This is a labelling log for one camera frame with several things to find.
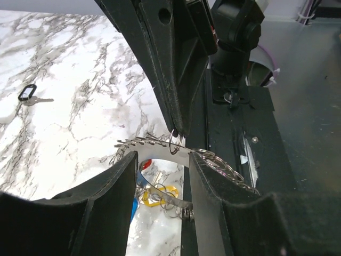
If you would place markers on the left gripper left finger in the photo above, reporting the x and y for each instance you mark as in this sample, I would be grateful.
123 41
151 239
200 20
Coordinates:
92 218

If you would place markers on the yellow key tag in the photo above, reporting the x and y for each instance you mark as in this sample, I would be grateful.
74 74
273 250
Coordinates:
152 199

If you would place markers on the key with black tag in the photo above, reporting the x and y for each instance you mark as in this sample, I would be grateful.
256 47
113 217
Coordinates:
27 97

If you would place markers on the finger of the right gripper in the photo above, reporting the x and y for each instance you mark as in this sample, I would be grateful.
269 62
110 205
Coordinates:
127 17

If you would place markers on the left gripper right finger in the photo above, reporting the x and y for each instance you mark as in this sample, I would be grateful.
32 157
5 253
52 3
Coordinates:
230 220

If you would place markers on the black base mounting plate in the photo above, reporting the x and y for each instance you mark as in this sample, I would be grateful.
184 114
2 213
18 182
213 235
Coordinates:
246 137

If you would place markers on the blue key tag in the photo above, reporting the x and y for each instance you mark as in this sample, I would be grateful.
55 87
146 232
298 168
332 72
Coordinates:
139 190

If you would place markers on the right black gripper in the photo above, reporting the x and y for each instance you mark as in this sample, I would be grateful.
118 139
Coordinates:
180 35

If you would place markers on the metal disc with keyrings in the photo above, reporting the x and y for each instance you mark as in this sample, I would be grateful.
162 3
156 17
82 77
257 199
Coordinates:
169 159

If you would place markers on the red key tag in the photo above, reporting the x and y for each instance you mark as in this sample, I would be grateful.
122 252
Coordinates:
145 164

